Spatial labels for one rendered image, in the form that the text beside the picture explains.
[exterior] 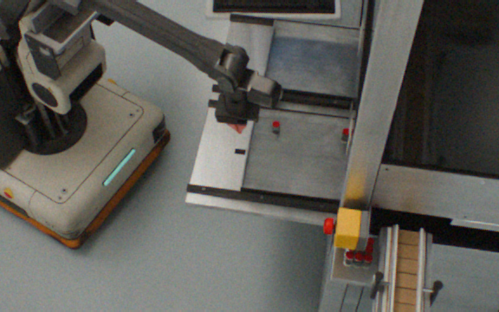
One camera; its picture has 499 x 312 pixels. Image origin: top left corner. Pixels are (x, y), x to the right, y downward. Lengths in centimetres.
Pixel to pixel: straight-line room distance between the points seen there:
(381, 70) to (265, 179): 68
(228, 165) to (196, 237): 92
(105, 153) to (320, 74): 97
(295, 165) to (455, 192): 48
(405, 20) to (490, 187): 54
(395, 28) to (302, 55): 95
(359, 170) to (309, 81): 57
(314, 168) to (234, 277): 92
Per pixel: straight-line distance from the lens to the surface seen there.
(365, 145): 152
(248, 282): 274
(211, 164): 194
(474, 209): 172
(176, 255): 280
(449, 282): 208
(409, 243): 181
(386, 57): 130
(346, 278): 180
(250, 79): 156
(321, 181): 192
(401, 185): 165
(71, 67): 232
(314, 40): 222
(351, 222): 169
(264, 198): 186
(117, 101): 287
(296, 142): 198
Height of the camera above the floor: 251
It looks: 56 degrees down
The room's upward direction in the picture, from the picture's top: 1 degrees counter-clockwise
